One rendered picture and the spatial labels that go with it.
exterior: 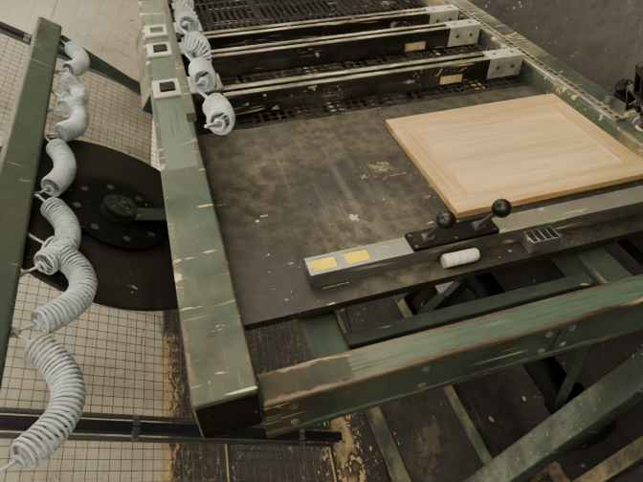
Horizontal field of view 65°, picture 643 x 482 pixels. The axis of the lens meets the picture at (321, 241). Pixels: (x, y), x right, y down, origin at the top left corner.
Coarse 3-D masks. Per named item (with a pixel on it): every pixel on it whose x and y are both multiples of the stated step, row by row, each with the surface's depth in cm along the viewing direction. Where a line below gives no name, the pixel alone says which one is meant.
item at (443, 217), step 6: (444, 210) 95; (438, 216) 95; (444, 216) 94; (450, 216) 94; (438, 222) 95; (444, 222) 94; (450, 222) 94; (438, 228) 99; (444, 228) 95; (450, 228) 95; (420, 234) 106; (426, 234) 105; (432, 234) 103; (426, 240) 105
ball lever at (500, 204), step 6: (492, 204) 99; (498, 204) 97; (504, 204) 97; (510, 204) 98; (492, 210) 99; (498, 210) 97; (504, 210) 97; (510, 210) 97; (486, 216) 104; (492, 216) 102; (498, 216) 98; (504, 216) 98; (474, 222) 108; (480, 222) 106; (486, 222) 105; (474, 228) 108; (480, 228) 107
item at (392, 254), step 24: (624, 192) 119; (528, 216) 112; (552, 216) 112; (576, 216) 113; (600, 216) 115; (624, 216) 118; (480, 240) 108; (504, 240) 110; (360, 264) 102; (384, 264) 104; (408, 264) 106; (312, 288) 102
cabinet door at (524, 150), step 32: (544, 96) 158; (416, 128) 144; (448, 128) 144; (480, 128) 144; (512, 128) 144; (544, 128) 144; (576, 128) 144; (416, 160) 132; (448, 160) 132; (480, 160) 133; (512, 160) 133; (544, 160) 133; (576, 160) 133; (608, 160) 133; (640, 160) 132; (448, 192) 122; (480, 192) 122; (512, 192) 122; (544, 192) 122; (576, 192) 125
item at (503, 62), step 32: (416, 64) 163; (448, 64) 162; (480, 64) 165; (512, 64) 169; (160, 96) 139; (224, 96) 146; (256, 96) 149; (288, 96) 152; (320, 96) 155; (352, 96) 159
